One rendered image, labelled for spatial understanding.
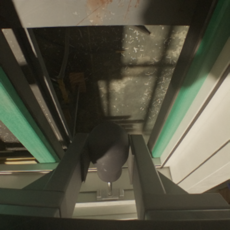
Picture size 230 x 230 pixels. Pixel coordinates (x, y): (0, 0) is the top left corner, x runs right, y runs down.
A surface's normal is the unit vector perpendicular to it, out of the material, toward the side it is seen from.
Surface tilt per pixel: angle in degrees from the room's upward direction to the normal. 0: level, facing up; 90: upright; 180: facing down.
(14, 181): 90
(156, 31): 0
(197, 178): 90
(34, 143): 0
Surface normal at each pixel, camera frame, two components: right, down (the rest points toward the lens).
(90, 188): 0.02, -0.61
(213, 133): -1.00, 0.04
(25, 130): 0.06, 0.79
